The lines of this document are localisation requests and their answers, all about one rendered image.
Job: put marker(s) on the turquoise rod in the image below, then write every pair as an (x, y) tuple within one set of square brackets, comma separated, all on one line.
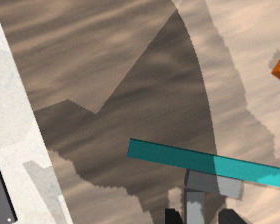
[(204, 162)]

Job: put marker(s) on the grey rod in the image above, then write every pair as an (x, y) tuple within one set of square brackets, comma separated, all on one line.
[(193, 206), (212, 183)]

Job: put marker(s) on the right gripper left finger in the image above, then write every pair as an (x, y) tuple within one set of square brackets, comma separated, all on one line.
[(172, 217)]

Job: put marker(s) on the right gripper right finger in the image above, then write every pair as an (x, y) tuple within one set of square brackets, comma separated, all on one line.
[(229, 216)]

